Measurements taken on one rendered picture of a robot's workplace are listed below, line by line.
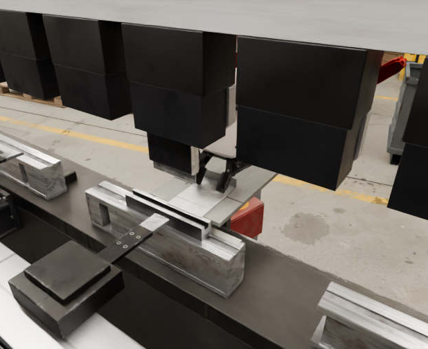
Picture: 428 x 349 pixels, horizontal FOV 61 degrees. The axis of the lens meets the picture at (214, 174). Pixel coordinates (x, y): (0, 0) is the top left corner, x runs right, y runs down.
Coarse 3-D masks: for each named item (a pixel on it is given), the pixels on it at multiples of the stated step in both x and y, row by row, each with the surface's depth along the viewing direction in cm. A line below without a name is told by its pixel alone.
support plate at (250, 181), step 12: (216, 168) 85; (252, 168) 85; (180, 180) 80; (240, 180) 80; (252, 180) 80; (264, 180) 80; (156, 192) 76; (168, 192) 76; (180, 192) 76; (240, 192) 76; (252, 192) 76; (228, 204) 72; (240, 204) 72; (204, 216) 68; (216, 216) 68; (228, 216) 68
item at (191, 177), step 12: (156, 144) 64; (168, 144) 62; (180, 144) 60; (156, 156) 65; (168, 156) 63; (180, 156) 61; (192, 156) 60; (156, 168) 68; (168, 168) 66; (180, 168) 62; (192, 168) 61; (192, 180) 63
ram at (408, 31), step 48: (0, 0) 68; (48, 0) 60; (96, 0) 53; (144, 0) 48; (192, 0) 44; (240, 0) 40; (288, 0) 37; (336, 0) 35; (384, 0) 32; (384, 48) 34
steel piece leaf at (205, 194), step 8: (208, 176) 80; (216, 176) 79; (200, 184) 78; (208, 184) 78; (216, 184) 78; (232, 184) 77; (184, 192) 75; (192, 192) 75; (200, 192) 75; (208, 192) 75; (216, 192) 75; (192, 200) 73; (200, 200) 73; (208, 200) 73; (216, 200) 73; (208, 208) 70
